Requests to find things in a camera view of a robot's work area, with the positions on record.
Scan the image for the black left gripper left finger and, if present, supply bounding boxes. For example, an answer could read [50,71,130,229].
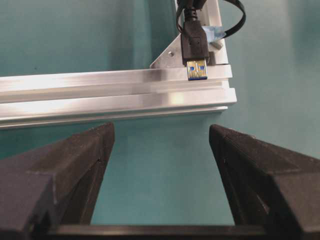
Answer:
[0,122,115,240]

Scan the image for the silver aluminium extrusion frame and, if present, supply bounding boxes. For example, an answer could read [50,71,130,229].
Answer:
[0,0,237,131]

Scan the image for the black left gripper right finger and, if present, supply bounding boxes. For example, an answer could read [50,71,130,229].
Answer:
[209,124,320,240]

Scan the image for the blue tape on frame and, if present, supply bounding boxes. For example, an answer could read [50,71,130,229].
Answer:
[202,26,227,43]

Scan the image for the black USB cable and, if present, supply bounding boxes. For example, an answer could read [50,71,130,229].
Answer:
[174,0,247,82]

